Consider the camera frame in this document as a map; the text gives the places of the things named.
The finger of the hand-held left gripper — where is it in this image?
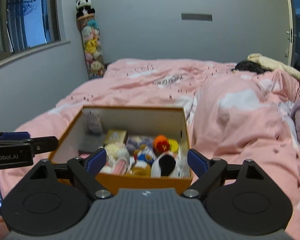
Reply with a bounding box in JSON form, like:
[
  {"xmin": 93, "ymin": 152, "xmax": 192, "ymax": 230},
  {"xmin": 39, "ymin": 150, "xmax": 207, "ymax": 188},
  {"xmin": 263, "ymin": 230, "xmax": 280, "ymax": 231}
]
[
  {"xmin": 0, "ymin": 136, "xmax": 59, "ymax": 153},
  {"xmin": 0, "ymin": 131, "xmax": 32, "ymax": 141}
]

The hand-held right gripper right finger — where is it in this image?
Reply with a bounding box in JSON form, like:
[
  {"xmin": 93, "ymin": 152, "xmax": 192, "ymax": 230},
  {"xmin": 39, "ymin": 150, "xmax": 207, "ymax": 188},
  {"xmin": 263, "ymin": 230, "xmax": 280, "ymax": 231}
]
[{"xmin": 181, "ymin": 149, "xmax": 268, "ymax": 200}]

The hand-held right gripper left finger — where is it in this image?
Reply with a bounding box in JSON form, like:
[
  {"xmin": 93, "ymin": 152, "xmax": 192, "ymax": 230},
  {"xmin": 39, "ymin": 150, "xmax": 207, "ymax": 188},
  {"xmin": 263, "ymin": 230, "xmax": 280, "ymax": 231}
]
[{"xmin": 25, "ymin": 148, "xmax": 116, "ymax": 200}]

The black box with gold print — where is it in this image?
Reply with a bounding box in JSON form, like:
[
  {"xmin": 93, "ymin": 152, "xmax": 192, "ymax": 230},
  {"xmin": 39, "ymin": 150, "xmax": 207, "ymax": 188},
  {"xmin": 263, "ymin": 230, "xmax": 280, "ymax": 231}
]
[{"xmin": 78, "ymin": 133, "xmax": 107, "ymax": 154}]

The cream crocheted doll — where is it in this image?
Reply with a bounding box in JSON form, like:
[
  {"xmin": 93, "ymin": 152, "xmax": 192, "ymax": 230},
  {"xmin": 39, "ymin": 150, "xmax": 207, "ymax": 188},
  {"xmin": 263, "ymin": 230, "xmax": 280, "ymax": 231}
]
[{"xmin": 105, "ymin": 142, "xmax": 130, "ymax": 160}]

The pink white striped plush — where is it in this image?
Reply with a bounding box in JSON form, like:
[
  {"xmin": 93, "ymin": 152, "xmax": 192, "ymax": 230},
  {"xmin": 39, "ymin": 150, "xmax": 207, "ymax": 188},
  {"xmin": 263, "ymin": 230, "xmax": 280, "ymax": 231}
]
[{"xmin": 99, "ymin": 155, "xmax": 130, "ymax": 175}]

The small yellow toy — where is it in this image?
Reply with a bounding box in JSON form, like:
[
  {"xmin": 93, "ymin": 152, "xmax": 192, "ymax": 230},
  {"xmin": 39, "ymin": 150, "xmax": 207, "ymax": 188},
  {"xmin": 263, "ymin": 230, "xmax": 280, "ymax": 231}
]
[{"xmin": 168, "ymin": 140, "xmax": 180, "ymax": 153}]

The gold textured box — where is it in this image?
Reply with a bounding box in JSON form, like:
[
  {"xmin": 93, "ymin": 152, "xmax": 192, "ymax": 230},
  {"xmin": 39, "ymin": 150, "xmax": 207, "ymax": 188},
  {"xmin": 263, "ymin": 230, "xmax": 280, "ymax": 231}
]
[{"xmin": 104, "ymin": 129, "xmax": 128, "ymax": 147}]

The black and white plush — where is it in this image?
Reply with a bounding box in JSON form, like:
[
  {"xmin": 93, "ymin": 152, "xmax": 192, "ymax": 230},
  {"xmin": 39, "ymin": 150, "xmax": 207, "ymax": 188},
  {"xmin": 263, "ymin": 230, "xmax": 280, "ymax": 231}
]
[{"xmin": 150, "ymin": 151, "xmax": 183, "ymax": 178}]

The clear packet with dark item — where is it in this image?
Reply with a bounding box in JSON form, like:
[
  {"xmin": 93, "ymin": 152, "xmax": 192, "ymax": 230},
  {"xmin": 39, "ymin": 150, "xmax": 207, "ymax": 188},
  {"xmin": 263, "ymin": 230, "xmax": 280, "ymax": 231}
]
[{"xmin": 85, "ymin": 110, "xmax": 103, "ymax": 135}]

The orange crocheted flower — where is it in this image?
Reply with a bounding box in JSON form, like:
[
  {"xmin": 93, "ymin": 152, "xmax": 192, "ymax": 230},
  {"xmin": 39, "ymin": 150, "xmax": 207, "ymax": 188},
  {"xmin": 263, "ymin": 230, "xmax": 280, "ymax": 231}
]
[{"xmin": 152, "ymin": 135, "xmax": 171, "ymax": 153}]

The purple crocheted toy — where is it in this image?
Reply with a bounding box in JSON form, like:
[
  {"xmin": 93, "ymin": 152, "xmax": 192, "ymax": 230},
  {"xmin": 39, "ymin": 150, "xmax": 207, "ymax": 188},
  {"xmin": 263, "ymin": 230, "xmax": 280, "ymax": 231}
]
[{"xmin": 127, "ymin": 135, "xmax": 153, "ymax": 153}]

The blue brown duck plush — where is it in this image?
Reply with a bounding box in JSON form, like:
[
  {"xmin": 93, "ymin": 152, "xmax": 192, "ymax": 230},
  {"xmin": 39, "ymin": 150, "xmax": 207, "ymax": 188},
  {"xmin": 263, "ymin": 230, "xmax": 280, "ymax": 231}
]
[{"xmin": 126, "ymin": 146, "xmax": 157, "ymax": 176}]

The orange cardboard box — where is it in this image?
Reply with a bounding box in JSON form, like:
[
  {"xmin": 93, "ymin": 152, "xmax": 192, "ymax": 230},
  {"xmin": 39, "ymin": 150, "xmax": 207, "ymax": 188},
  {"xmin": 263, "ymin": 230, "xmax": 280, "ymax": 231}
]
[{"xmin": 49, "ymin": 106, "xmax": 193, "ymax": 196}]

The pink printed duvet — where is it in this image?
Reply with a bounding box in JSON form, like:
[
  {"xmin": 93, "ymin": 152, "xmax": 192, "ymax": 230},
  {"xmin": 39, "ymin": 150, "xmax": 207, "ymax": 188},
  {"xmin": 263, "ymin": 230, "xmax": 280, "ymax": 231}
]
[{"xmin": 0, "ymin": 59, "xmax": 300, "ymax": 230}]

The tall tube of plush toys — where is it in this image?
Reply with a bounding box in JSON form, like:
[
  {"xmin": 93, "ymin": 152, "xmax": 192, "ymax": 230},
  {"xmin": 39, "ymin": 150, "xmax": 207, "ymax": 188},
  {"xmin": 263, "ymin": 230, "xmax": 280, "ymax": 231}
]
[{"xmin": 76, "ymin": 14, "xmax": 106, "ymax": 81}]

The window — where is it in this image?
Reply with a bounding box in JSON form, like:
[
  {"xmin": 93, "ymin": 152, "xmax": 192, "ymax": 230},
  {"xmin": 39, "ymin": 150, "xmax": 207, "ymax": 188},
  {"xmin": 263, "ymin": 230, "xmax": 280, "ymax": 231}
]
[{"xmin": 0, "ymin": 0, "xmax": 72, "ymax": 71}]

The cream blanket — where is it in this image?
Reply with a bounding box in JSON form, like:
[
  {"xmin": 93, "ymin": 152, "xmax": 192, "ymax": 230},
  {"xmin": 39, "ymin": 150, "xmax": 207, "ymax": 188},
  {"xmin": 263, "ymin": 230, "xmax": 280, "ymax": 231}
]
[{"xmin": 247, "ymin": 53, "xmax": 300, "ymax": 81}]

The panda plush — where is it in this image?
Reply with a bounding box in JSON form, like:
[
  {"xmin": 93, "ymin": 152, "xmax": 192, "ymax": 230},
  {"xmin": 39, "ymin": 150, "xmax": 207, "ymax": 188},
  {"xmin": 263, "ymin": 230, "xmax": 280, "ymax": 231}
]
[{"xmin": 75, "ymin": 0, "xmax": 96, "ymax": 18}]

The white door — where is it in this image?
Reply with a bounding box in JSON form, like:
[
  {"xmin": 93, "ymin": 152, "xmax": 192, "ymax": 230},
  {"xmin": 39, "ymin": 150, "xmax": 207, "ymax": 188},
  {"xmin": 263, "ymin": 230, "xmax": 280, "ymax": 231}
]
[{"xmin": 283, "ymin": 0, "xmax": 297, "ymax": 68}]

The grey wall plate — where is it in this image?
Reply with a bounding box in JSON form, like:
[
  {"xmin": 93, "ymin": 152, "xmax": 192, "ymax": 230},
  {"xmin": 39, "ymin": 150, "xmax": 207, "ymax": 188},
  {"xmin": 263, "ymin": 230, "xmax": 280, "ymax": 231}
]
[{"xmin": 181, "ymin": 13, "xmax": 213, "ymax": 21}]

